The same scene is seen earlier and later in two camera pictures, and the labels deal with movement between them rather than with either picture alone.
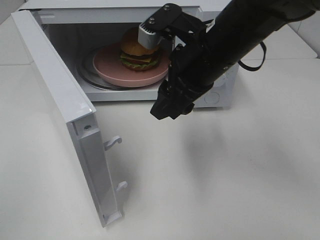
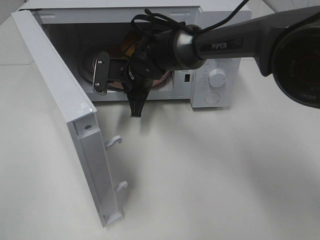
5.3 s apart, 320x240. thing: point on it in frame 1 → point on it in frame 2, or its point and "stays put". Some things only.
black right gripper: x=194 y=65 → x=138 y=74
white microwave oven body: x=99 y=40 stays put
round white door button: x=212 y=97 stays put
